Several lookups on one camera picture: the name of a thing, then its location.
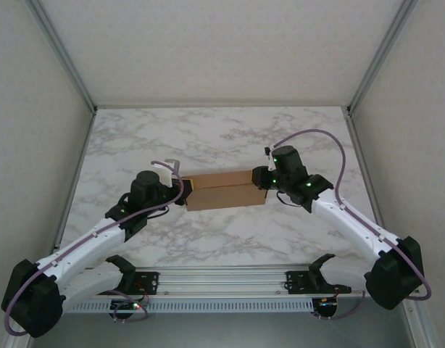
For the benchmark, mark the brown cardboard box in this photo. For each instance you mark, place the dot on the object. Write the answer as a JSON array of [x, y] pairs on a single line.
[[226, 192]]

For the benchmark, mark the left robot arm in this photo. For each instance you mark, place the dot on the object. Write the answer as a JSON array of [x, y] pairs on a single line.
[[81, 246]]

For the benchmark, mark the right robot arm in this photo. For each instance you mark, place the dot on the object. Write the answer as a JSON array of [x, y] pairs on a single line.
[[353, 221]]

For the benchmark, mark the small circuit board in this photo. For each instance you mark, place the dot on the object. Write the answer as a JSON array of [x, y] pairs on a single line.
[[124, 306], [327, 303]]

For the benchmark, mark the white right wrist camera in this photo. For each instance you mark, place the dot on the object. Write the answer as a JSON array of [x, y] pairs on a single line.
[[270, 167]]

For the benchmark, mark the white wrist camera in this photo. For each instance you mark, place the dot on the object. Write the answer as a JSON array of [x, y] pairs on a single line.
[[270, 167], [166, 177]]

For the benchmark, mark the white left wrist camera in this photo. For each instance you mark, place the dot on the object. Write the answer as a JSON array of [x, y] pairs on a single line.
[[166, 177]]

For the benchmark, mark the aluminium back rail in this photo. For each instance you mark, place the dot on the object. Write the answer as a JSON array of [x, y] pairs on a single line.
[[222, 106]]

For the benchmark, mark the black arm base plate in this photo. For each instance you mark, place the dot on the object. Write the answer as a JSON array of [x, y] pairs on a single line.
[[296, 286], [151, 279]]

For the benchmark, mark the aluminium mounting rail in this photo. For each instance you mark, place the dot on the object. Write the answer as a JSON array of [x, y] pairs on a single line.
[[222, 281]]

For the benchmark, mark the aluminium frame post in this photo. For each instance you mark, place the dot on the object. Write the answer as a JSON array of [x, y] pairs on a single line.
[[378, 54], [65, 54]]

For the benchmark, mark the aluminium lower frame beam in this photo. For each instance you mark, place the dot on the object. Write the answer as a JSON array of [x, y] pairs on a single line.
[[422, 330]]

